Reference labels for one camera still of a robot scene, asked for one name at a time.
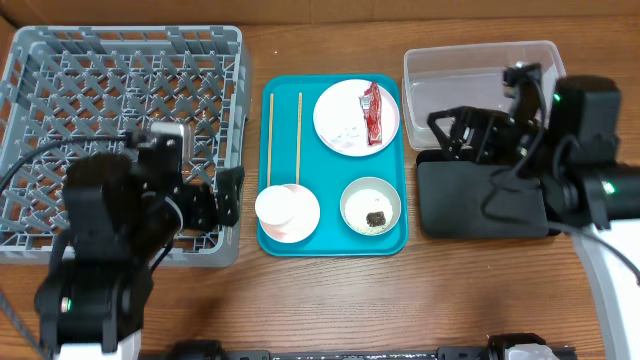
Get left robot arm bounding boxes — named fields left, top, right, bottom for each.
left=34, top=132, right=245, bottom=357

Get teal serving tray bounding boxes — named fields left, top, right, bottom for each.
left=256, top=74, right=409, bottom=257

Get white rice leftovers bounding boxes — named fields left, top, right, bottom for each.
left=344, top=189, right=394, bottom=235

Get clear plastic bin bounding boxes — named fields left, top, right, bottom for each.
left=402, top=40, right=566, bottom=151

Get white paper cup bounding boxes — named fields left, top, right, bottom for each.
left=254, top=185, right=296, bottom=226

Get large white plate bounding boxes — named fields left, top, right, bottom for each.
left=313, top=79, right=401, bottom=157

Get brown food chunk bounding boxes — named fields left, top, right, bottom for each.
left=366, top=211, right=386, bottom=227

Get pink bowl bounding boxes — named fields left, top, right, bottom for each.
left=258, top=184, right=320, bottom=244

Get grey green bowl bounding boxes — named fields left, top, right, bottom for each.
left=340, top=177, right=402, bottom=236

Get red sauce packet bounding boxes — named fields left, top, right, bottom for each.
left=359, top=82, right=382, bottom=146

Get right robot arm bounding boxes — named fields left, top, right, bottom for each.
left=416, top=70, right=639, bottom=359

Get black plastic tray bin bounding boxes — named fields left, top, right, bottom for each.
left=416, top=149, right=549, bottom=240

